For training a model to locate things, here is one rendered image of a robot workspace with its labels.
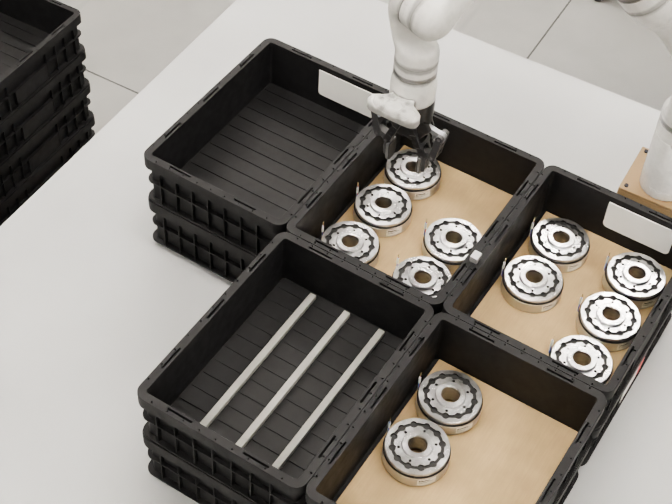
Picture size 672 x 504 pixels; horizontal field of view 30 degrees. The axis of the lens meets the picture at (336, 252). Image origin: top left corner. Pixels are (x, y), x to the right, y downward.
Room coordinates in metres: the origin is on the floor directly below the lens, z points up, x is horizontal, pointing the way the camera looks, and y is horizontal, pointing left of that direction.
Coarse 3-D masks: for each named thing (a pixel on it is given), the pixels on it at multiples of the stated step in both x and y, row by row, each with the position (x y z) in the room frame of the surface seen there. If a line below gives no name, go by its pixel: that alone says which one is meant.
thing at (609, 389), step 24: (552, 168) 1.58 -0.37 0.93; (528, 192) 1.52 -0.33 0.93; (600, 192) 1.53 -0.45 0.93; (480, 264) 1.34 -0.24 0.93; (456, 288) 1.29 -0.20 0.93; (456, 312) 1.24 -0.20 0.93; (504, 336) 1.20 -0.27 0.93; (648, 336) 1.24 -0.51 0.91; (552, 360) 1.16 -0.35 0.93; (600, 384) 1.12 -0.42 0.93
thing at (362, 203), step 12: (360, 192) 1.55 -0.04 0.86; (372, 192) 1.56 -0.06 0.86; (384, 192) 1.56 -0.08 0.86; (396, 192) 1.56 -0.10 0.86; (360, 204) 1.53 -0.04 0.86; (408, 204) 1.53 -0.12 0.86; (360, 216) 1.50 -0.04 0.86; (372, 216) 1.50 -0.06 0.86; (384, 216) 1.50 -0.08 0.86; (396, 216) 1.50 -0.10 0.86; (408, 216) 1.51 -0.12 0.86
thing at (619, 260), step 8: (616, 256) 1.44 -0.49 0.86; (624, 256) 1.44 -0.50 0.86; (632, 256) 1.45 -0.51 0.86; (640, 256) 1.45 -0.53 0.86; (648, 256) 1.45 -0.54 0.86; (608, 264) 1.42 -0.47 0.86; (616, 264) 1.43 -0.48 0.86; (624, 264) 1.43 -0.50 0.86; (648, 264) 1.43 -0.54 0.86; (656, 264) 1.43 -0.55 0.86; (608, 272) 1.41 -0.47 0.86; (616, 272) 1.41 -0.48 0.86; (656, 272) 1.42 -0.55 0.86; (664, 272) 1.41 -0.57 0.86; (608, 280) 1.39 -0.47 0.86; (616, 280) 1.39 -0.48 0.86; (624, 280) 1.39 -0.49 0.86; (656, 280) 1.40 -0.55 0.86; (664, 280) 1.40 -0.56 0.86; (616, 288) 1.37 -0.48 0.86; (624, 288) 1.37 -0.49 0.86; (632, 288) 1.37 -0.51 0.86; (640, 288) 1.37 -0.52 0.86; (648, 288) 1.38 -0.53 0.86; (656, 288) 1.38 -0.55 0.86; (632, 296) 1.36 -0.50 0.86; (640, 296) 1.36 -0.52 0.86; (648, 296) 1.36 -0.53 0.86
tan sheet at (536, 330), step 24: (552, 216) 1.56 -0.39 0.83; (528, 240) 1.49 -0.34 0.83; (600, 240) 1.51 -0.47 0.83; (600, 264) 1.45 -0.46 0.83; (576, 288) 1.39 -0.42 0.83; (600, 288) 1.39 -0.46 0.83; (480, 312) 1.32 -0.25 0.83; (504, 312) 1.33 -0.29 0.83; (552, 312) 1.33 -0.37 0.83; (576, 312) 1.34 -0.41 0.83; (648, 312) 1.35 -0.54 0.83; (528, 336) 1.28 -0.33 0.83; (552, 336) 1.28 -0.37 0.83
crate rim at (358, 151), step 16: (464, 128) 1.67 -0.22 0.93; (368, 144) 1.61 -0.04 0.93; (496, 144) 1.63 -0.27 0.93; (352, 160) 1.56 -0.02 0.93; (528, 160) 1.60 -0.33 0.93; (336, 176) 1.52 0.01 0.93; (528, 176) 1.55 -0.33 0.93; (320, 192) 1.48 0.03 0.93; (304, 208) 1.44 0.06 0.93; (512, 208) 1.48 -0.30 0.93; (288, 224) 1.40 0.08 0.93; (496, 224) 1.44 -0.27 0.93; (320, 240) 1.37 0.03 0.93; (480, 240) 1.40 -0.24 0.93; (336, 256) 1.34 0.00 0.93; (352, 256) 1.34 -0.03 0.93; (368, 272) 1.31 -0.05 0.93; (464, 272) 1.32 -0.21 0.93; (400, 288) 1.28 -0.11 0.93; (448, 288) 1.29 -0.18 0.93; (432, 304) 1.25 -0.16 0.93
